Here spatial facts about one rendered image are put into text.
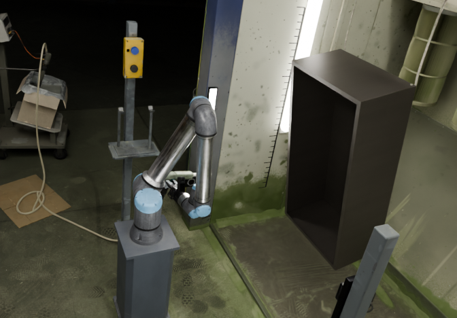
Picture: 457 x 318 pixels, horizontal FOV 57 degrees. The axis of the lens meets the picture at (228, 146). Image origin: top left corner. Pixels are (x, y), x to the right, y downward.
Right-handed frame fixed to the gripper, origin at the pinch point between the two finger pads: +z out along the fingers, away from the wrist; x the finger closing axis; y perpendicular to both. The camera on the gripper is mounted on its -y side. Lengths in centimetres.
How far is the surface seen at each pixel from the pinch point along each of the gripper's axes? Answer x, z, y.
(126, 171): -1, 45, 24
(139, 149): -6.3, 31.5, -4.0
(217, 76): 27, 19, -70
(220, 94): 34, 17, -58
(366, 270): -62, -156, -78
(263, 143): 86, 3, -26
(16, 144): -34, 178, 79
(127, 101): -15, 50, -32
